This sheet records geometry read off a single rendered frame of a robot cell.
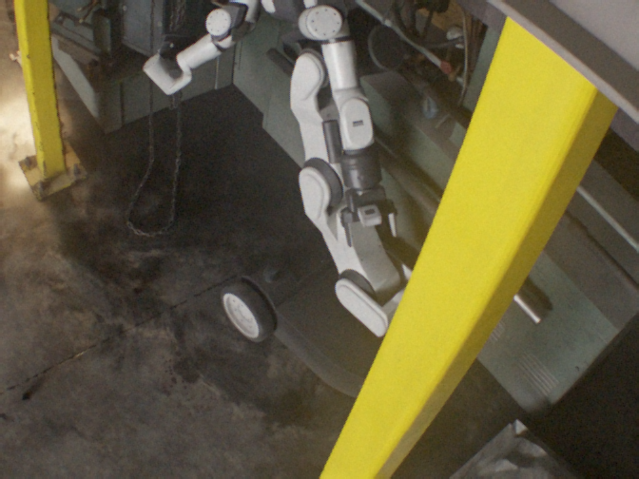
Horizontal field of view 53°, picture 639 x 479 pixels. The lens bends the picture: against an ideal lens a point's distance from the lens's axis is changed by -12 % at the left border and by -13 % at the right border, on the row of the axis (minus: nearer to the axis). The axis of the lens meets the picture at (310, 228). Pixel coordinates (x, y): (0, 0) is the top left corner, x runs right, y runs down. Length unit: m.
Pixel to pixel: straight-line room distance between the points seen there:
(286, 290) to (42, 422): 0.89
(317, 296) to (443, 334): 1.39
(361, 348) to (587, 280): 0.71
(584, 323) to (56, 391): 1.59
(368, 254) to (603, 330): 0.73
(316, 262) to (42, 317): 0.93
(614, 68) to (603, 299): 1.43
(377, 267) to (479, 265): 1.34
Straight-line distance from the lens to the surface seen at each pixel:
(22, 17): 2.26
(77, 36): 2.79
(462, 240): 0.73
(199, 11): 2.50
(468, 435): 2.27
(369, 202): 1.61
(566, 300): 1.99
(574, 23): 0.60
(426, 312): 0.83
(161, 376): 2.21
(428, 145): 2.14
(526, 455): 2.05
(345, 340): 2.13
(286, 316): 2.14
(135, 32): 2.53
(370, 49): 1.61
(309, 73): 1.74
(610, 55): 0.58
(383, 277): 2.06
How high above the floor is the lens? 1.97
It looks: 50 degrees down
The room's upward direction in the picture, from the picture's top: 12 degrees clockwise
